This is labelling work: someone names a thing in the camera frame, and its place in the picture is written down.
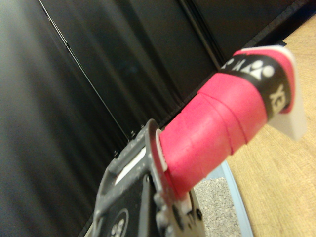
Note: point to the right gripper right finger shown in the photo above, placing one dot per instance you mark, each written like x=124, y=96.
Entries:
x=177, y=217

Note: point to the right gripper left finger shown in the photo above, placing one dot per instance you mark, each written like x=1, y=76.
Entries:
x=111, y=170

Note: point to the blue litter tray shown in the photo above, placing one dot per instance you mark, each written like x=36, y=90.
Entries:
x=217, y=205

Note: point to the black curtain stand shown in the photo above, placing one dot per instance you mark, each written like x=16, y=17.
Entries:
x=200, y=34

